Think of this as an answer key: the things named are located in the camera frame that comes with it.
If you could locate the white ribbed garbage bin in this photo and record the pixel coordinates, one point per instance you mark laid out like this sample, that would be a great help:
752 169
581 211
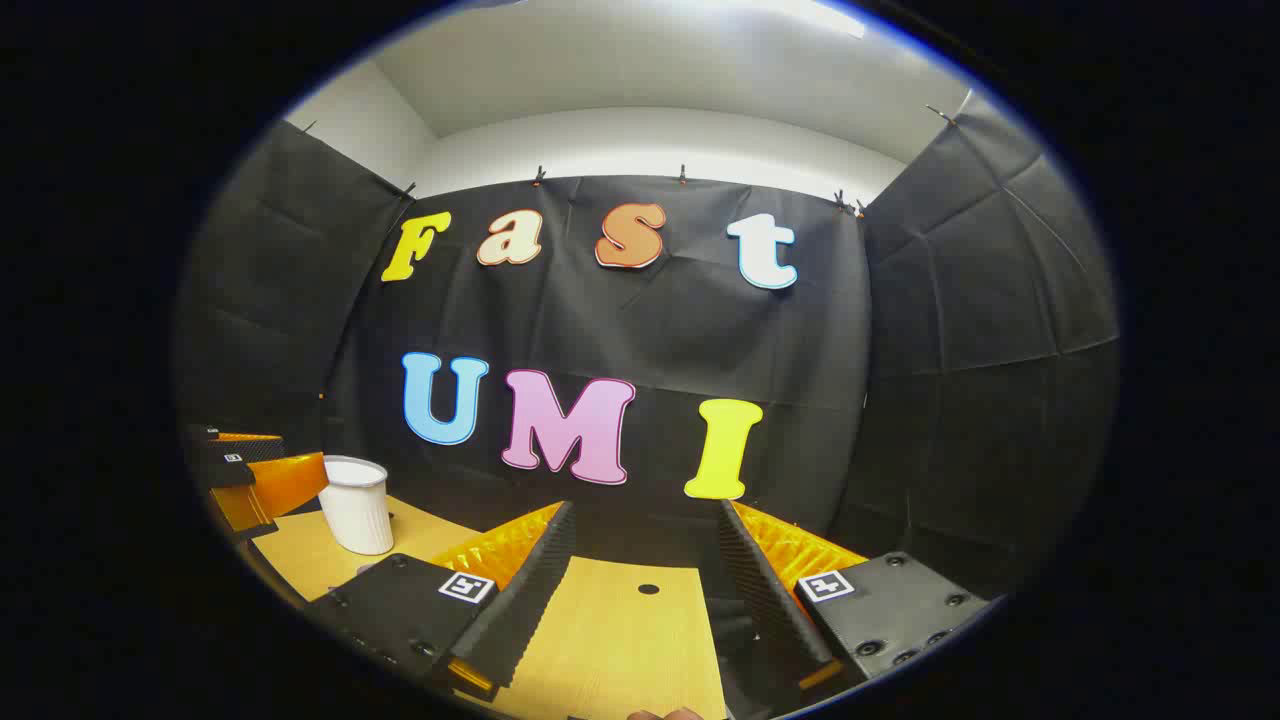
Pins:
358 510

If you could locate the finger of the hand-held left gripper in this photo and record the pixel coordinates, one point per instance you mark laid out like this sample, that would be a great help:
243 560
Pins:
225 475
250 450

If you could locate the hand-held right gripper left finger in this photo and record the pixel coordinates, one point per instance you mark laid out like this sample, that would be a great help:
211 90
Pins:
525 600

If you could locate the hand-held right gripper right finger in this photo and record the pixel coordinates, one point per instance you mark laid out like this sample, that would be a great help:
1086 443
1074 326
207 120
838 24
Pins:
770 600

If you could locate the wooden desktop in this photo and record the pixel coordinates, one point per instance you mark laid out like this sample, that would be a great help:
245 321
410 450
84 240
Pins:
620 640

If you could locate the row of small backdrop clips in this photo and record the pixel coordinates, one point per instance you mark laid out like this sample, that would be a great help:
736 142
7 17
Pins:
682 175

